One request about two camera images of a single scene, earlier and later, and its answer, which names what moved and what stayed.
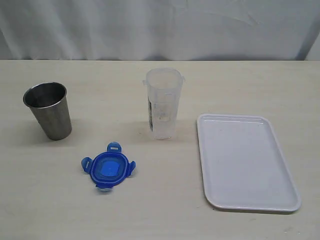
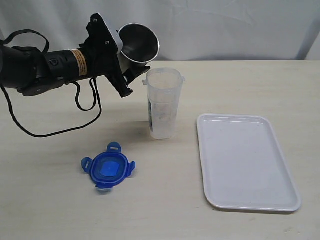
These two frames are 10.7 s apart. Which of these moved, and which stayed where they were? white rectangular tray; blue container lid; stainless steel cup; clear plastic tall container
Moved: stainless steel cup
Stayed: clear plastic tall container; white rectangular tray; blue container lid
